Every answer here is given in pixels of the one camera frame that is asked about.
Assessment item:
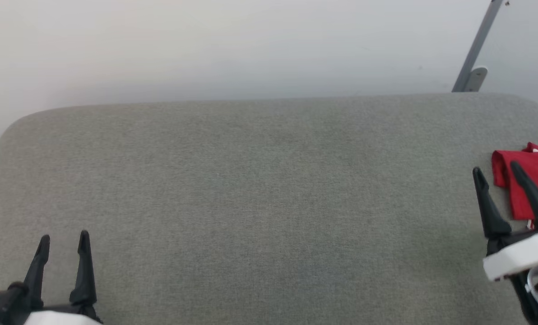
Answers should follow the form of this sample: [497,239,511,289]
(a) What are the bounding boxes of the red and white jersey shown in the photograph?
[491,142,538,230]

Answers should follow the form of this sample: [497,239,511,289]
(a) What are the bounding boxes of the grey fabric sofa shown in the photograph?
[0,93,538,325]

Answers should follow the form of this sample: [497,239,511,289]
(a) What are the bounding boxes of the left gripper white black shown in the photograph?
[23,230,103,325]

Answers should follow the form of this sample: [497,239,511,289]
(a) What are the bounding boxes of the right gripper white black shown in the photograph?
[472,161,538,325]

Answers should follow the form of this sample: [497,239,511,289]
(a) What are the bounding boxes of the grey metal post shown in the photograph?
[451,0,508,93]

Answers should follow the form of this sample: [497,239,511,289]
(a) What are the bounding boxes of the white post bracket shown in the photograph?
[465,66,489,93]

